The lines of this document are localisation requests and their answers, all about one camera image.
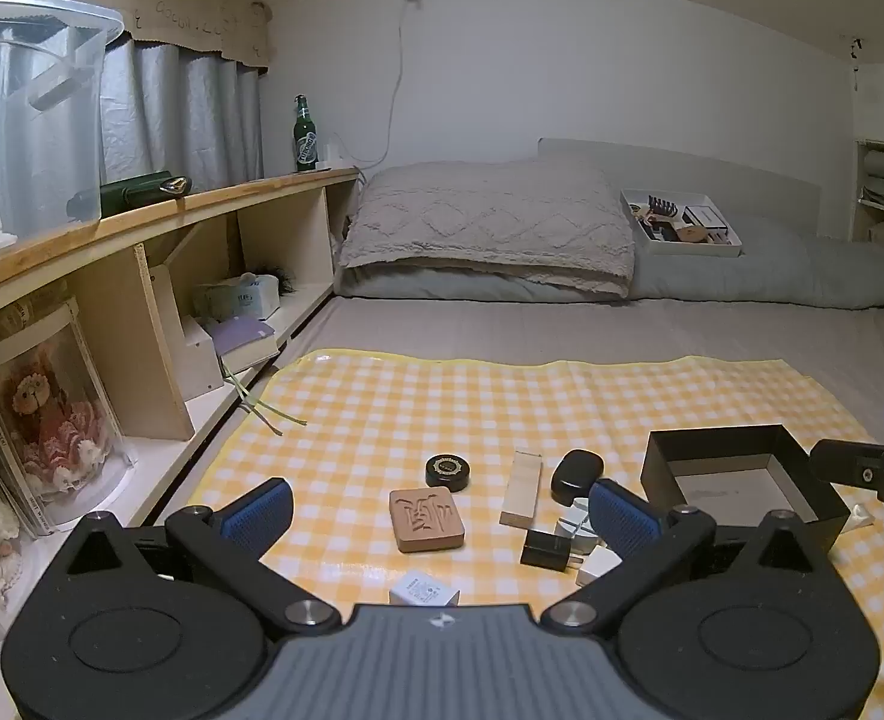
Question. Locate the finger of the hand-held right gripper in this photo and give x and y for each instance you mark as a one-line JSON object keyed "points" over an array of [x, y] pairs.
{"points": [[858, 465]]}

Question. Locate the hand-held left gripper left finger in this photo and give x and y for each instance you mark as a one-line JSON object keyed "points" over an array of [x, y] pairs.
{"points": [[258, 517]]}

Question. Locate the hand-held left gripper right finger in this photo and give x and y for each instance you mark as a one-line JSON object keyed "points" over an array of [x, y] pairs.
{"points": [[622, 517]]}

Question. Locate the pink lip gloss white cap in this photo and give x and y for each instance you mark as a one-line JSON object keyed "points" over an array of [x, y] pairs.
{"points": [[598, 566]]}

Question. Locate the black oval case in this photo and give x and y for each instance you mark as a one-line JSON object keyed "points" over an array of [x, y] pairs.
{"points": [[573, 474]]}

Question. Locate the black charger plug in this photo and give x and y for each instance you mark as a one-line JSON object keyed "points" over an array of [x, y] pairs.
{"points": [[545, 549]]}

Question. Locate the pale wooden block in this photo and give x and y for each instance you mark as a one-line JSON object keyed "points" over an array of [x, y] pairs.
{"points": [[523, 487]]}

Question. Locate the black box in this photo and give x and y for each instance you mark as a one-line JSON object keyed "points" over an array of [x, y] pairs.
{"points": [[712, 446]]}

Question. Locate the carved wooden block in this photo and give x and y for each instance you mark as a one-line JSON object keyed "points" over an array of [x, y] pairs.
{"points": [[427, 521]]}

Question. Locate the white tube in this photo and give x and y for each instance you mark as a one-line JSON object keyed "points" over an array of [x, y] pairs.
{"points": [[573, 521]]}

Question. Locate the white paper scrap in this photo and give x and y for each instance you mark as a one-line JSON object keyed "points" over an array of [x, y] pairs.
{"points": [[859, 517]]}

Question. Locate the yellow-green ribbons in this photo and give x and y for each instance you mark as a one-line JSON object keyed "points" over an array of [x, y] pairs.
{"points": [[262, 412]]}

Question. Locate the pale wooden file box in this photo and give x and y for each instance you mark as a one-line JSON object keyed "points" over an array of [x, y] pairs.
{"points": [[198, 356]]}

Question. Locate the small white printed box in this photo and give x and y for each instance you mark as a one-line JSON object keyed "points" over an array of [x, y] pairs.
{"points": [[421, 589]]}

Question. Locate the purple book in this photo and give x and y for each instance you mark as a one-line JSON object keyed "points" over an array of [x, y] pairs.
{"points": [[243, 337]]}

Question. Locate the yellow checked mat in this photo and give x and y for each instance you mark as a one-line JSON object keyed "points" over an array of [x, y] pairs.
{"points": [[412, 405]]}

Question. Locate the grey folded duvet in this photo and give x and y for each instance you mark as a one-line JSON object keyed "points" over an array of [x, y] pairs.
{"points": [[787, 266]]}

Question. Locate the grey bed sheet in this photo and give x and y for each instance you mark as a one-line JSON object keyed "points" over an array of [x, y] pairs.
{"points": [[562, 330]]}

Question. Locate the tissue box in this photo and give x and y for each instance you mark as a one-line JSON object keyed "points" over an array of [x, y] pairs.
{"points": [[235, 296]]}

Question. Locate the clear doll display box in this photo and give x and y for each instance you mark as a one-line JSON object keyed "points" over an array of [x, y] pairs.
{"points": [[44, 420]]}

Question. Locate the black furry object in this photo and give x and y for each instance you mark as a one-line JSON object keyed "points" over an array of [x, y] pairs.
{"points": [[284, 281]]}

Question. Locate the white open tray box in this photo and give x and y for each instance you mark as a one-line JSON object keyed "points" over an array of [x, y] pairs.
{"points": [[693, 244]]}

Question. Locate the grey pillow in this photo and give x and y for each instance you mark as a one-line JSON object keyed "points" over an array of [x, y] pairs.
{"points": [[449, 286]]}

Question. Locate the beige textured pillow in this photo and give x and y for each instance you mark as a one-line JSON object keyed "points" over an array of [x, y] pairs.
{"points": [[487, 217]]}

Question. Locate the dark green case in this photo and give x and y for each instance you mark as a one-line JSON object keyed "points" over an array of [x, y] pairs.
{"points": [[130, 191]]}

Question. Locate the green beer bottle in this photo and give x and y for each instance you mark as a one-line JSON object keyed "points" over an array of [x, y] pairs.
{"points": [[305, 139]]}

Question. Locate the grey curtain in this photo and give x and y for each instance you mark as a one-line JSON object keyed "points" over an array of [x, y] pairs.
{"points": [[187, 120]]}

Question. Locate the clear plastic bin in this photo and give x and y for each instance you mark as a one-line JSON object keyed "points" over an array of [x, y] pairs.
{"points": [[29, 112]]}

